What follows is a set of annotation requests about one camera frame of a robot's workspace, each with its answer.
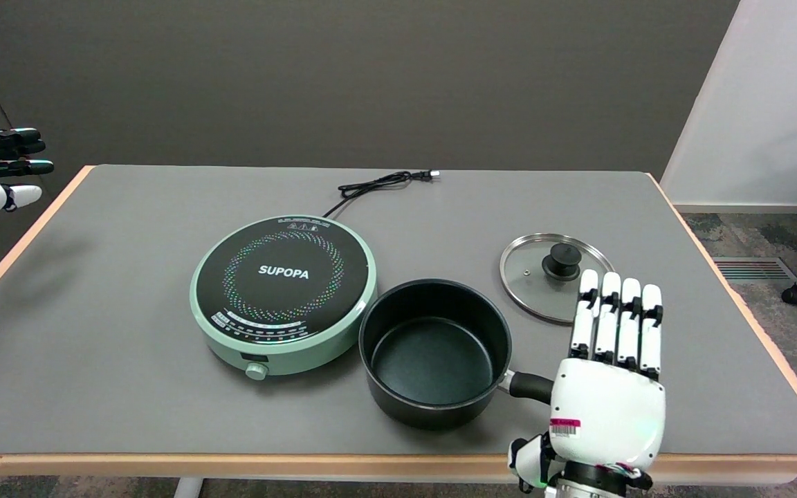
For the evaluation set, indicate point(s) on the white table leg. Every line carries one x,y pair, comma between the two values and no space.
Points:
187,488

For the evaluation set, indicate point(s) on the glass pot lid black knob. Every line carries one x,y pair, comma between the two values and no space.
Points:
537,277

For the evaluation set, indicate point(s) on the metal floor vent grille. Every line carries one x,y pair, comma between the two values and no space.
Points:
755,270

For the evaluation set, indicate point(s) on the green round induction cooker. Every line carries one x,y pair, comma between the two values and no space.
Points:
281,277

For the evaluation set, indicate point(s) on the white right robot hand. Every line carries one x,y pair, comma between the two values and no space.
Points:
606,408

